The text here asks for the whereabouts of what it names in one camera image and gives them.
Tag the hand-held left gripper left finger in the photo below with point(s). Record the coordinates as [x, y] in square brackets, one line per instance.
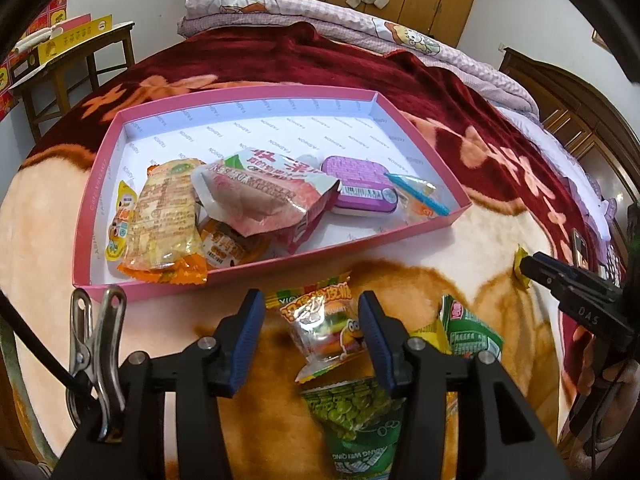
[245, 345]

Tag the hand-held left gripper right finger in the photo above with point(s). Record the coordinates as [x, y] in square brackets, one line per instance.
[377, 345]

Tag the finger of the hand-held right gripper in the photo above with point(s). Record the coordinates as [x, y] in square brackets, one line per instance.
[555, 272]

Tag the yellow candy packet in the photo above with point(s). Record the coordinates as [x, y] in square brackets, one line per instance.
[432, 337]
[521, 272]

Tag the burger gummy packet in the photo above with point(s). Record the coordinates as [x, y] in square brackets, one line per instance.
[230, 247]
[325, 330]

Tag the green pea snack packet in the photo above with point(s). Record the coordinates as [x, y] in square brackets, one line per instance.
[355, 420]

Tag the green barcode snack packet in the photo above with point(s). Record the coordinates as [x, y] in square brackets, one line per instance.
[472, 332]

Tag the orange biscuit packet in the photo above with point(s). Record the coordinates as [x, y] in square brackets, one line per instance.
[162, 220]

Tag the pink translucent snack packet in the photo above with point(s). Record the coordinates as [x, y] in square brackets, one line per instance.
[260, 195]

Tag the clear blue-edged jelly packet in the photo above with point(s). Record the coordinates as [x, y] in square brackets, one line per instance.
[420, 197]

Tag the purple candy tin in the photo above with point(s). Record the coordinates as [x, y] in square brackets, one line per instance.
[360, 182]

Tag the small yellow cartoon packet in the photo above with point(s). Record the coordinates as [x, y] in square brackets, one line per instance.
[122, 215]

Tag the pink cardboard box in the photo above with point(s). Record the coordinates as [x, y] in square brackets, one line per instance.
[280, 125]

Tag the person's right hand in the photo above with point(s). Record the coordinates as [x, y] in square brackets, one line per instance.
[600, 370]

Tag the metal spring clip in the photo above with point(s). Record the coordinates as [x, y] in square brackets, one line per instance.
[102, 350]

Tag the wooden headboard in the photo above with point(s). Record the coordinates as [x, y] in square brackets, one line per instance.
[575, 110]

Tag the folded pink cartoon quilt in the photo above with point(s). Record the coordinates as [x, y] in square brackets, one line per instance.
[350, 15]

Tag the dark wooden table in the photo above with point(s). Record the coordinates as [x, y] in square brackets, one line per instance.
[75, 60]

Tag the yellow cardboard box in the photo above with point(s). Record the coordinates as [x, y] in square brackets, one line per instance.
[65, 40]

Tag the white rolled item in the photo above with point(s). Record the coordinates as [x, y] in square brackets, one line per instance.
[32, 40]

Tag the red and yellow wall poster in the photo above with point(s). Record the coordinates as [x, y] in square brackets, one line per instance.
[30, 25]

